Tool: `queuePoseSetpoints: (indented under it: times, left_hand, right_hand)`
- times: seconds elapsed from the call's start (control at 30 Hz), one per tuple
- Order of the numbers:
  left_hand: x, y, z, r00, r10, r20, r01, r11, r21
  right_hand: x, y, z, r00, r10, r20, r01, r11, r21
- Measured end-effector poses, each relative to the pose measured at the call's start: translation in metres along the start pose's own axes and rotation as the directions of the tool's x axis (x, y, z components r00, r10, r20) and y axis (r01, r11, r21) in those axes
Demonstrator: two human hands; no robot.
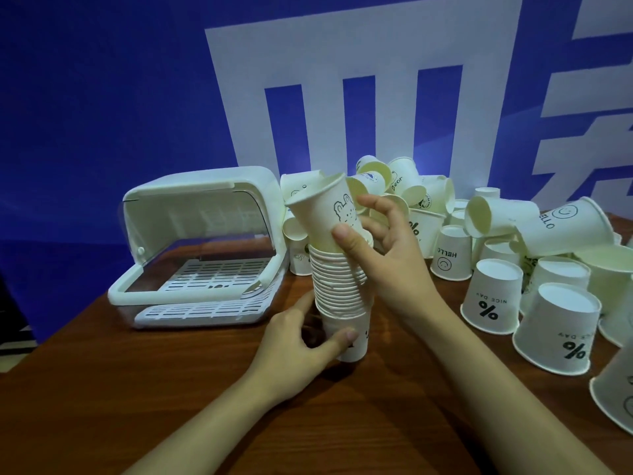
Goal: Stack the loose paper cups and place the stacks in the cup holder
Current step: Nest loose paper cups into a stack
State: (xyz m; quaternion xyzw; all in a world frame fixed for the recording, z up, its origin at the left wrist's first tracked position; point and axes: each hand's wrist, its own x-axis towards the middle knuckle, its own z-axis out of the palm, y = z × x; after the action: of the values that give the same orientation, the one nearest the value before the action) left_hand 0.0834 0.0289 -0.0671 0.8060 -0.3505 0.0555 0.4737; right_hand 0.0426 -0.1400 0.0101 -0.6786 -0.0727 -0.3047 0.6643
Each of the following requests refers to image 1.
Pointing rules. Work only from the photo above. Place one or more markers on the person's right hand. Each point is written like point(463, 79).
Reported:
point(400, 277)

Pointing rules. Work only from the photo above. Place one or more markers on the person's left hand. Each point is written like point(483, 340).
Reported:
point(287, 361)

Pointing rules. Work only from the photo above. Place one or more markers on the nested stack of paper cups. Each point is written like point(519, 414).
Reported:
point(331, 281)

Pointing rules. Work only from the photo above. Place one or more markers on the panda print white paper cup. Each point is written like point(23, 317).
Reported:
point(358, 348)

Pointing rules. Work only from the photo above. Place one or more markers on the bear print white paper cup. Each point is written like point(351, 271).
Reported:
point(316, 212)

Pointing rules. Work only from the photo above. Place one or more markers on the pile of paper cups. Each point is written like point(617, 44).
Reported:
point(554, 321)

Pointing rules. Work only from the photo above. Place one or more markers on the white plastic storage box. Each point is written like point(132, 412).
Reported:
point(198, 180)

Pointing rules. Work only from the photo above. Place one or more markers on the person's left forearm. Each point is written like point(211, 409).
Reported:
point(207, 430)

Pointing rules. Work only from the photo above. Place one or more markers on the person's right forearm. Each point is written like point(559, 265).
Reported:
point(504, 400)

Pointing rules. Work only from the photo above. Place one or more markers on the white slotted drain tray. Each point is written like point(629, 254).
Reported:
point(212, 277)

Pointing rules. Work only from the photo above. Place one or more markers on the brown wooden table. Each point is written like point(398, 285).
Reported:
point(123, 390)

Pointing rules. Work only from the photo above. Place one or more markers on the black white striped mat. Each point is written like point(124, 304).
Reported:
point(15, 343)

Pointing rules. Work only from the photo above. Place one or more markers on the blue white backdrop banner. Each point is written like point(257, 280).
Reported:
point(99, 93)

